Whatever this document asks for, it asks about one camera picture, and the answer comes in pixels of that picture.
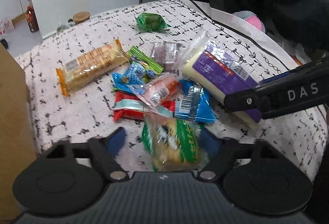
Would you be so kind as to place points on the green yellow bread packet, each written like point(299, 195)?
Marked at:
point(177, 144)

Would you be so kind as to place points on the orange cracker packet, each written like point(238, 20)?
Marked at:
point(90, 64)

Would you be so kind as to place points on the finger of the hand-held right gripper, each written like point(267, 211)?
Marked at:
point(277, 77)
point(244, 100)

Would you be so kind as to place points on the brown cup noodle tub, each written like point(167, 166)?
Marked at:
point(81, 17)

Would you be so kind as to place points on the blue barcode snack packet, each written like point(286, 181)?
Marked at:
point(195, 103)

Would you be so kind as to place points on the white teal snack packet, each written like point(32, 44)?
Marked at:
point(133, 105)

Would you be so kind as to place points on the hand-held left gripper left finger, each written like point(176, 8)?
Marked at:
point(117, 140)

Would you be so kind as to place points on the blue cartoon snack packet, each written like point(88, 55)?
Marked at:
point(129, 77)

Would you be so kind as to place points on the pack of water bottles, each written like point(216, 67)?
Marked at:
point(6, 26)

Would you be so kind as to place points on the brown cardboard box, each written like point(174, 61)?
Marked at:
point(14, 123)

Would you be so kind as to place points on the white black printed blanket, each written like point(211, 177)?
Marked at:
point(77, 110)

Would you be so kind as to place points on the clear plastic bag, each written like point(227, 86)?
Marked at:
point(64, 26)

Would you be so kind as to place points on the clear pink snack packet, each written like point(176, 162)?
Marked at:
point(159, 89)

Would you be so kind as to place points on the clear purple snack packet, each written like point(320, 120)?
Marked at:
point(165, 53)

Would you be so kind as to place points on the large purple white packet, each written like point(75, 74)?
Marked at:
point(218, 69)

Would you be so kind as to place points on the red snack packet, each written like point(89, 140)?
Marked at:
point(128, 113)

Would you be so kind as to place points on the green round candy packet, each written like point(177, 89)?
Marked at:
point(149, 22)

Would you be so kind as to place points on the pink plush toy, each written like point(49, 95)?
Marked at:
point(253, 21)

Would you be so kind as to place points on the red cooking oil bottle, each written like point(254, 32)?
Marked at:
point(32, 19)

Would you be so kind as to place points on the green striped snack packet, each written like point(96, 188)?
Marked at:
point(144, 60)

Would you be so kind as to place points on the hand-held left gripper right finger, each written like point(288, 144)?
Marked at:
point(212, 144)

